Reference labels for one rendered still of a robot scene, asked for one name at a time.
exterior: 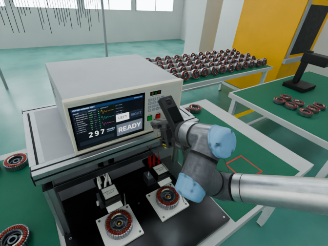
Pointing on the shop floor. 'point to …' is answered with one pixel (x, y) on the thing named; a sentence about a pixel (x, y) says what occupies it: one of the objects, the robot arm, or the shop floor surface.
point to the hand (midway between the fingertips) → (153, 120)
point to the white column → (202, 25)
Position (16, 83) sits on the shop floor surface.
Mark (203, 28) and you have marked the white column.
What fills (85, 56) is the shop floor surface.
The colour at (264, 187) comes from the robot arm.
